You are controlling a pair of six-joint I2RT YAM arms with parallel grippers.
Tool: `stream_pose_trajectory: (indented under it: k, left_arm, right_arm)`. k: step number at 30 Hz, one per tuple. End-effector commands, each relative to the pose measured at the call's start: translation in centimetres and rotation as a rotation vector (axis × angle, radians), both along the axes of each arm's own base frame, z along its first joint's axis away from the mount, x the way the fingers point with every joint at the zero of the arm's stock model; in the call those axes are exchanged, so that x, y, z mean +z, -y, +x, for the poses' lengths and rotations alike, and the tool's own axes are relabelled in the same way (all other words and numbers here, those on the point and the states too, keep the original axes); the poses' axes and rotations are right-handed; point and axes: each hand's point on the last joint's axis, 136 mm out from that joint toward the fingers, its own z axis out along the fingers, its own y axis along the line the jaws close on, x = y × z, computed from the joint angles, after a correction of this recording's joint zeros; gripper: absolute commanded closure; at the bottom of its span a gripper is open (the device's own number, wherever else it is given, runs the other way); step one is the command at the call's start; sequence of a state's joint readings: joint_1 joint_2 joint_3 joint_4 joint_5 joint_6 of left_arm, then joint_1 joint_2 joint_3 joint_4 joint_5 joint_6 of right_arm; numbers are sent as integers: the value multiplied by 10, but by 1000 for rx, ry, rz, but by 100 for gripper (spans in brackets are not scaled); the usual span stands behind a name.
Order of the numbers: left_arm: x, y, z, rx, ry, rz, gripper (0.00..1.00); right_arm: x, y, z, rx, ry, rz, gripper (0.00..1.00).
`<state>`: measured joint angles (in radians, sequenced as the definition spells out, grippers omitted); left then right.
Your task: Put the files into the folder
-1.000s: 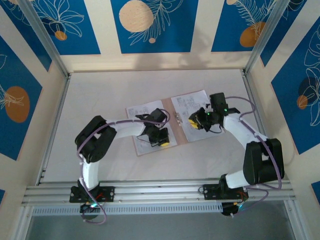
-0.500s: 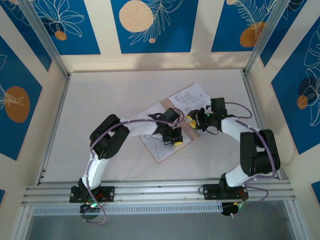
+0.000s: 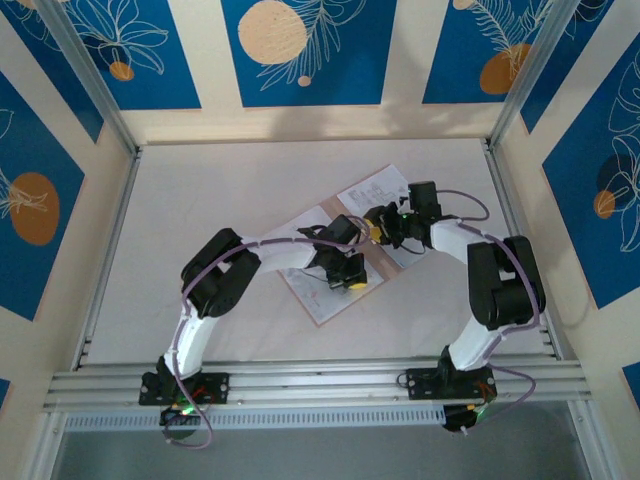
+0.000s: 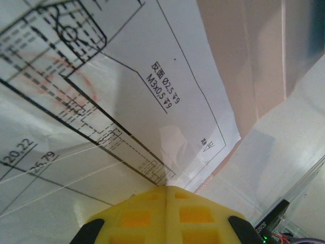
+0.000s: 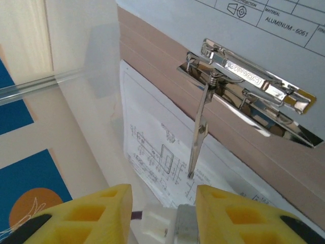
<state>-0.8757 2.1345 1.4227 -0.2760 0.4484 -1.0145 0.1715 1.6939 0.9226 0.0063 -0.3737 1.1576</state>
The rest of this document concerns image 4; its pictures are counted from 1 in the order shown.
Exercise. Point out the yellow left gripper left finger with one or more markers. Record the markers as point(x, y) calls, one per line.
point(142, 211)

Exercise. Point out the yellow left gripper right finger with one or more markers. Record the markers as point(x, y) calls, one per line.
point(195, 211)

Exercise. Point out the white sheet with technical drawing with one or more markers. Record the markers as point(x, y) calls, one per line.
point(152, 38)

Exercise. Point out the pink paper folder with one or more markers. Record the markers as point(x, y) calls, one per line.
point(228, 38)

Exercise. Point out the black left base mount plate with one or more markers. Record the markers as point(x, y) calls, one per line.
point(274, 216)

